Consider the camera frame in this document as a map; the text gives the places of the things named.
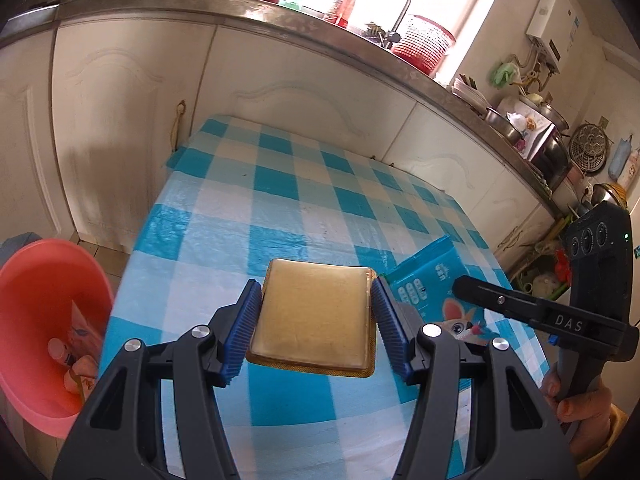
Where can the round metal steamer rack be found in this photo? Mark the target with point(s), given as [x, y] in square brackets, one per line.
[590, 147]

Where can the floral print packet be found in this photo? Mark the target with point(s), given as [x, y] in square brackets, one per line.
[532, 125]

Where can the steel faucet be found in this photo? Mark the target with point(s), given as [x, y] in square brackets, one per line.
[406, 6]

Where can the steel-edged kitchen countertop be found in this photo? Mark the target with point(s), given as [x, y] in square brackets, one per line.
[200, 7]

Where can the white water heater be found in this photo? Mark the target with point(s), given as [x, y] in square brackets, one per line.
[550, 20]

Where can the pink plastic bin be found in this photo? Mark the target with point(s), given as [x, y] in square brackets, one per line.
[30, 280]

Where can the row of cream cabinet doors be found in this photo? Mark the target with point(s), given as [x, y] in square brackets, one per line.
[115, 110]

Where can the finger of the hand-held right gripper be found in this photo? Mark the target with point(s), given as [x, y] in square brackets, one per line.
[500, 300]

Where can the stacked steel pots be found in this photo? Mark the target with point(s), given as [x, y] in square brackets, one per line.
[554, 147]

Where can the red bottle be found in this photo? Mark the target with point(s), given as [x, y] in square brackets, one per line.
[340, 10]

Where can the green cloth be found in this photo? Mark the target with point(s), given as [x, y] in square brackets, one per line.
[505, 73]

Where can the blue white checked tablecloth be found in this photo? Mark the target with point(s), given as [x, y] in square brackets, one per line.
[225, 220]

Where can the white orange bottle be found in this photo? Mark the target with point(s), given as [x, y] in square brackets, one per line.
[634, 170]

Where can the small white blue-label bottle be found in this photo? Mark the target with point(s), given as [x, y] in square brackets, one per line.
[60, 351]

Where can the steel basin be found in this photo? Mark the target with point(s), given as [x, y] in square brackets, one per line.
[497, 121]

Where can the stack of white plates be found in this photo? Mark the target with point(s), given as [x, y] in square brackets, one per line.
[467, 92]

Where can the blue cartoon wipes packet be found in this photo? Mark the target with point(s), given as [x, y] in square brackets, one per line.
[425, 280]

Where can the tan foil packet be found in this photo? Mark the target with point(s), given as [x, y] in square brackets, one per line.
[310, 320]

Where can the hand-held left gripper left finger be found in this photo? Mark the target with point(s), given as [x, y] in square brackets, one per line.
[245, 330]

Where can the person's right hand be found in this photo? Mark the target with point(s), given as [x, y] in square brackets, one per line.
[590, 412]

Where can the beige cloth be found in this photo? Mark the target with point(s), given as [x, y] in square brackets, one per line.
[82, 374]

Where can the green dish rack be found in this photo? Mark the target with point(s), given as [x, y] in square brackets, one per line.
[542, 276]

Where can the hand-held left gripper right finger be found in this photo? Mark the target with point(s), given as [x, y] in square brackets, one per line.
[387, 330]

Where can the beige wipes packet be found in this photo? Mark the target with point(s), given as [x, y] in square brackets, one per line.
[82, 330]

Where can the pale blue bottle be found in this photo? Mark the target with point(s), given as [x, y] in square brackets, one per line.
[620, 157]

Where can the red plastic basket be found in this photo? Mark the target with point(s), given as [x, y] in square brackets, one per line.
[425, 45]

